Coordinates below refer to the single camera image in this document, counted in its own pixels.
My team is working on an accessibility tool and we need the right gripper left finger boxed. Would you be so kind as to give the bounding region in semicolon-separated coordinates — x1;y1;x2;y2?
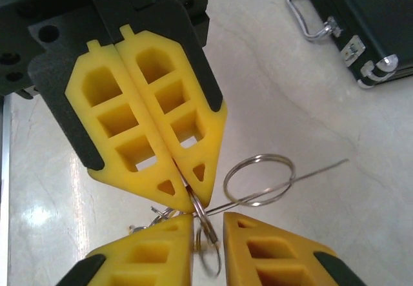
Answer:
56;213;195;286

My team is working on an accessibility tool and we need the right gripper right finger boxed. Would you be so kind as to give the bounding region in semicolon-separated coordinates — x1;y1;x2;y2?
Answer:
222;211;367;286

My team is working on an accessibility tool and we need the steel split keyring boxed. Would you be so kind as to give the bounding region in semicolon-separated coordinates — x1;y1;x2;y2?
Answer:
186;185;216;237
194;226;224;278
223;154;296;208

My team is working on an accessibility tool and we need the black briefcase with chrome trim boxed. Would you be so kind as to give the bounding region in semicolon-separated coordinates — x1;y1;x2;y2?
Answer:
287;0;413;90

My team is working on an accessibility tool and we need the aluminium frame floor rail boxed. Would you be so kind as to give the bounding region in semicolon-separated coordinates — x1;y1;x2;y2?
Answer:
0;97;13;286

